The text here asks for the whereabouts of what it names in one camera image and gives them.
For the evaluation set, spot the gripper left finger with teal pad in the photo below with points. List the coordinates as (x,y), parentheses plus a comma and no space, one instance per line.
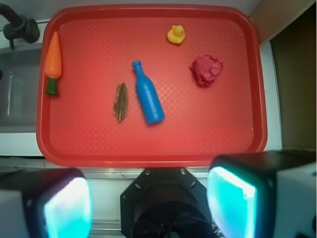
(48,203)

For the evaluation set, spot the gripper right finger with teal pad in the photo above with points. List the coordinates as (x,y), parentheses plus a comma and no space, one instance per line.
(269,194)

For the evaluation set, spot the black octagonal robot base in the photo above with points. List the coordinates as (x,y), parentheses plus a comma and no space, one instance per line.
(165,203)

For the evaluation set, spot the brown bark piece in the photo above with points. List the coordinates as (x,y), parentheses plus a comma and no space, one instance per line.
(120,102)

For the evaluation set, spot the steel sink basin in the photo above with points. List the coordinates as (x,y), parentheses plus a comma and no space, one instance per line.
(19,81)

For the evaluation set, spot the red plastic tray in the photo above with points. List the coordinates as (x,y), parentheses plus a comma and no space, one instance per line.
(77,128)

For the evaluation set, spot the blue toy bottle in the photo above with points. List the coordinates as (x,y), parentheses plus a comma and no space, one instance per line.
(147,95)

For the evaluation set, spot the crumpled red paper ball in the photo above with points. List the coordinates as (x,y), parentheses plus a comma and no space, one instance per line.
(206,69)

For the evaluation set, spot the orange toy carrot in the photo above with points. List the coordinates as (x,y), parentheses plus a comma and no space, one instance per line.
(53,66)

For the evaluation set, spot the dark sink faucet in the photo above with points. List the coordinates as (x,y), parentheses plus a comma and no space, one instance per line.
(18,27)

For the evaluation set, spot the yellow rubber duck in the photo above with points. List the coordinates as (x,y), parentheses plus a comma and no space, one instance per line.
(176,34)

